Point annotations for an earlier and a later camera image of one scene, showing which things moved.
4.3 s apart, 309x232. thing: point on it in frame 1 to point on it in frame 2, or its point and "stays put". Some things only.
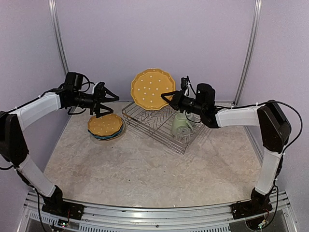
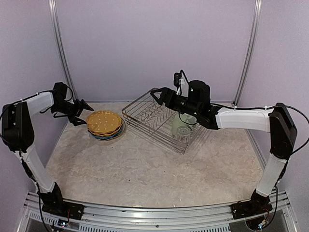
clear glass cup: (183, 134) stays put
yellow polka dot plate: (105, 125) stays put
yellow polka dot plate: (148, 86) to (103, 121)
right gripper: (176, 100) stays put
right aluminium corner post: (251, 50) stays put
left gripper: (97, 99) to (79, 107)
